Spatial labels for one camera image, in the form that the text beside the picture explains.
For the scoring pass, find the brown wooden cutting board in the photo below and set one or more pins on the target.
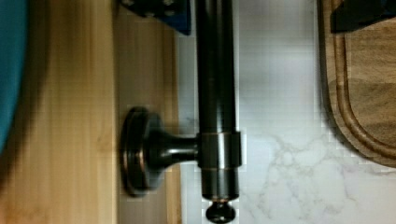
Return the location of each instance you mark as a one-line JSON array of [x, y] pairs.
[[358, 83]]

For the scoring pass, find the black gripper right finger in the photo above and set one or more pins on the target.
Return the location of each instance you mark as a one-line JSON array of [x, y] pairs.
[[352, 15]]

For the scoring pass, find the dark metal drawer handle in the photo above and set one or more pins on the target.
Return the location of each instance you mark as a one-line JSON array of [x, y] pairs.
[[147, 150]]

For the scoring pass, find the teal round plate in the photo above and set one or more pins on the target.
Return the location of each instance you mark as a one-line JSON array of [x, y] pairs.
[[13, 42]]

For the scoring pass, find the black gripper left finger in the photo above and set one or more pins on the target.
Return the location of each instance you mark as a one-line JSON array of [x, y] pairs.
[[174, 13]]

